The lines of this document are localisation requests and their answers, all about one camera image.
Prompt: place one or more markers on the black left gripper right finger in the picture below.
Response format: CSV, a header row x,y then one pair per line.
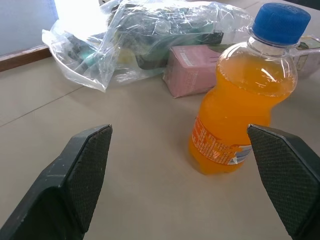
x,y
287,175

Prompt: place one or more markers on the clear plastic bag with items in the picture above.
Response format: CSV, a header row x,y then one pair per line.
x,y
130,42

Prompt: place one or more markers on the brown wooden baseboard strip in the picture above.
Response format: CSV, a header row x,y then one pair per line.
x,y
23,55

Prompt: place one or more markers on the orange soda bottle blue cap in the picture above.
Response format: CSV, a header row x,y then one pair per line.
x,y
240,105

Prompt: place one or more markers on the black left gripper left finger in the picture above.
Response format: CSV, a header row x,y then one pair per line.
x,y
62,185

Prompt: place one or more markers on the clear plastic food container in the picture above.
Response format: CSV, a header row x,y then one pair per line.
x,y
306,55

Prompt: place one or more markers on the pink carton box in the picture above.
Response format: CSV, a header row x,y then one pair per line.
x,y
190,70

